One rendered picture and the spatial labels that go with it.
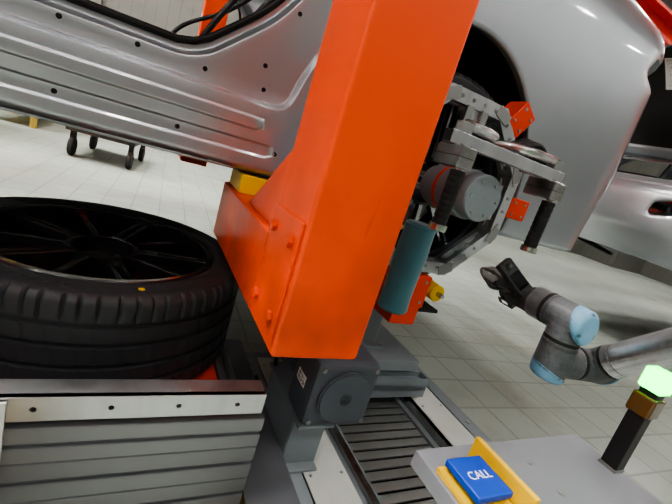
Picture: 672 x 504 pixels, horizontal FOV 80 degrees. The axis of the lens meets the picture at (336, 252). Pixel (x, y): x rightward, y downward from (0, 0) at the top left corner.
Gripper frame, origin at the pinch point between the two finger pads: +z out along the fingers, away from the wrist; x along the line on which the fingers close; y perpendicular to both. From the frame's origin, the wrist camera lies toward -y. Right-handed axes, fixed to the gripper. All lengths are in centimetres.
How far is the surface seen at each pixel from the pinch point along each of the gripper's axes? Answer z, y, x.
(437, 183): 1.9, -35.0, -4.8
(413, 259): -7.9, -25.3, -24.3
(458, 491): -60, -28, -53
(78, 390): -28, -57, -92
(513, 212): 4.7, -7.8, 20.2
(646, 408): -61, -10, -16
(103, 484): -30, -41, -101
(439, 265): 4.7, -7.7, -11.7
